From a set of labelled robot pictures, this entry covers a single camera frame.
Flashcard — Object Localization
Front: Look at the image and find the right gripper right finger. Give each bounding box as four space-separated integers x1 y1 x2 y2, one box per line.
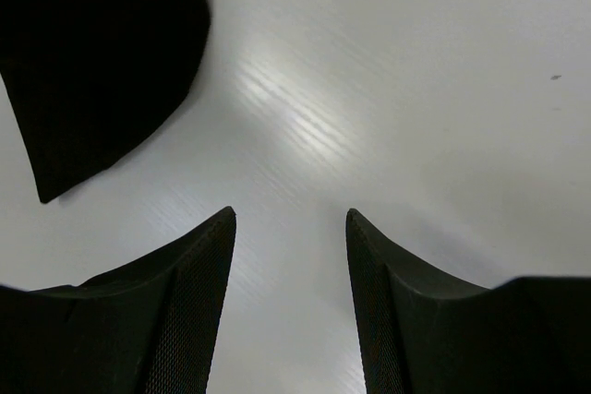
345 209 590 393

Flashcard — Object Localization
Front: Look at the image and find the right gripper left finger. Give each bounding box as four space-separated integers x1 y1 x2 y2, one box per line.
1 208 236 393

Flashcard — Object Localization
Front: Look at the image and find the black skirt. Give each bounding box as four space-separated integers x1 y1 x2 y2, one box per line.
1 0 211 203

